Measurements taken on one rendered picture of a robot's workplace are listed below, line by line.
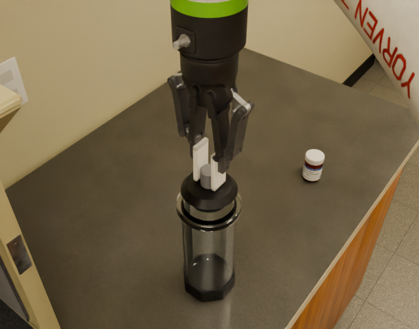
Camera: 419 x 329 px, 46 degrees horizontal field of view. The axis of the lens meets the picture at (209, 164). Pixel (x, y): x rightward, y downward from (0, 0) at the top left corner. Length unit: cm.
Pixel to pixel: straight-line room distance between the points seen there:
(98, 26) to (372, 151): 75
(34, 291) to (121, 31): 76
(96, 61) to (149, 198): 39
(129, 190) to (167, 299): 31
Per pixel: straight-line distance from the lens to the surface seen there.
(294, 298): 98
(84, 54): 127
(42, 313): 86
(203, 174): 75
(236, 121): 65
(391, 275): 227
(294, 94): 146
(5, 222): 69
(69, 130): 133
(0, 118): 47
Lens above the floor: 176
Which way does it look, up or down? 43 degrees down
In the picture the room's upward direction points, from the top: straight up
